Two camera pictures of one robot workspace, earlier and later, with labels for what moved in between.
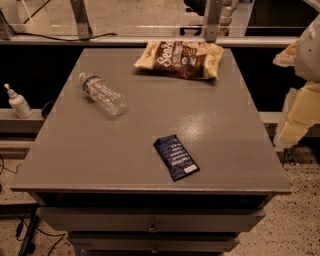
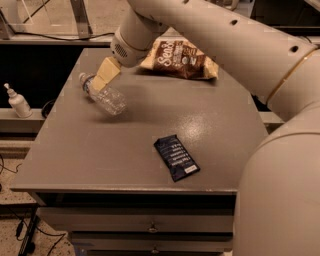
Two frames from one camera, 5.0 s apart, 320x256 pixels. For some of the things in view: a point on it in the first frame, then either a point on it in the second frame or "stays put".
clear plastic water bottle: (108, 99) stays put
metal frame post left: (82, 20) stays put
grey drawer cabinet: (100, 177) stays put
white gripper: (309, 55) → (126, 53)
